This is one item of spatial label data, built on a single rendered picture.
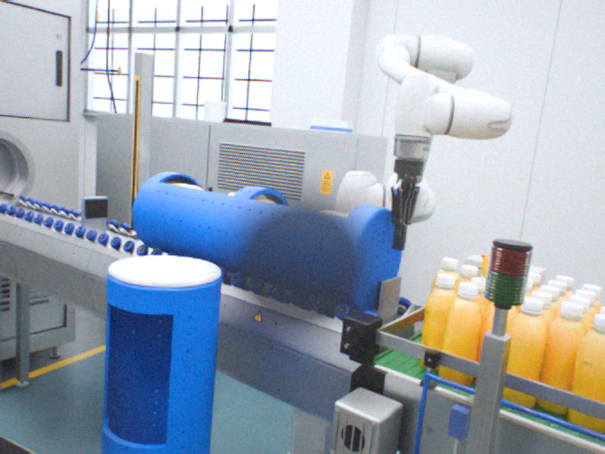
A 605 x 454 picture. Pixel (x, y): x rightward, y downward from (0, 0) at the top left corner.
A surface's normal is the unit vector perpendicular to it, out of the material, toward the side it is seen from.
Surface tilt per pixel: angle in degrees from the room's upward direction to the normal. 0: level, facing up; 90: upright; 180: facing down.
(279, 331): 70
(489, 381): 90
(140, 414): 90
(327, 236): 64
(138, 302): 90
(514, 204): 90
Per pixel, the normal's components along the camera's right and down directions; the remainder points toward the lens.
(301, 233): -0.51, -0.30
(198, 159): -0.47, 0.11
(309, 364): -0.58, 0.42
